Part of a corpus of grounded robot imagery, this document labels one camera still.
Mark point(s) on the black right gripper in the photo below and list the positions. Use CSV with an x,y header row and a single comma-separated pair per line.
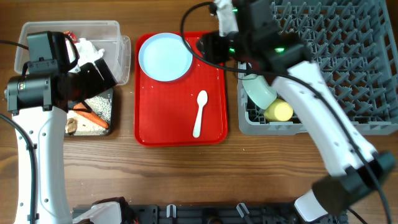
x,y
212,47

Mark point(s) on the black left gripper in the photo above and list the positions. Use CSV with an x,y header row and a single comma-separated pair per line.
x,y
97,86

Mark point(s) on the white tissue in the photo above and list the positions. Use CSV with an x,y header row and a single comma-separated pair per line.
x,y
88,53

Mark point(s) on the white rice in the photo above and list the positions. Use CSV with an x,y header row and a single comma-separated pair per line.
x,y
89,118

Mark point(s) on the orange carrot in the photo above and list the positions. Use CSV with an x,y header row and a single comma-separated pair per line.
x,y
83,111

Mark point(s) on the red snack wrapper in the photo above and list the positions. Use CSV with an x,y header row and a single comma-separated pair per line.
x,y
70,36

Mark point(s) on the brown food scrap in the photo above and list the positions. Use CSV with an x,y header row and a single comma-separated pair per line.
x,y
71,126

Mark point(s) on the green bowl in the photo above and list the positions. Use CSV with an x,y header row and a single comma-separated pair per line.
x,y
259,91

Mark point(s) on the yellow plastic cup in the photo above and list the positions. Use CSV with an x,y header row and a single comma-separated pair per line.
x,y
279,110

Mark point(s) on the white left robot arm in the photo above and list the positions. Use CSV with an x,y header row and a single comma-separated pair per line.
x,y
37,102

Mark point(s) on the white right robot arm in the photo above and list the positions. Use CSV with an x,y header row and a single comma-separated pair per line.
x,y
248,33

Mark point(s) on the grey dishwasher rack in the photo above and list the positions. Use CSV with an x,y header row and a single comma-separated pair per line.
x,y
353,43

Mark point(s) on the black tray bin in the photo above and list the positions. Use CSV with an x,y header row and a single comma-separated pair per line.
x,y
101,105

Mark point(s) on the clear plastic bin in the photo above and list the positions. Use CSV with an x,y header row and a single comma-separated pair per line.
x,y
102,34

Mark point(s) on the white plastic spoon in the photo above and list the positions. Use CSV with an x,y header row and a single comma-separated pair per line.
x,y
202,100

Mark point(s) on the large light blue plate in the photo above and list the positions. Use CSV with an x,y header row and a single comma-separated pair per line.
x,y
164,57

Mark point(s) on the red serving tray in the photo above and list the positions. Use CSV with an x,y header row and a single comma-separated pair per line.
x,y
165,112

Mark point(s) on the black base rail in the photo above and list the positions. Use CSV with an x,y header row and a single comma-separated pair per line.
x,y
279,213

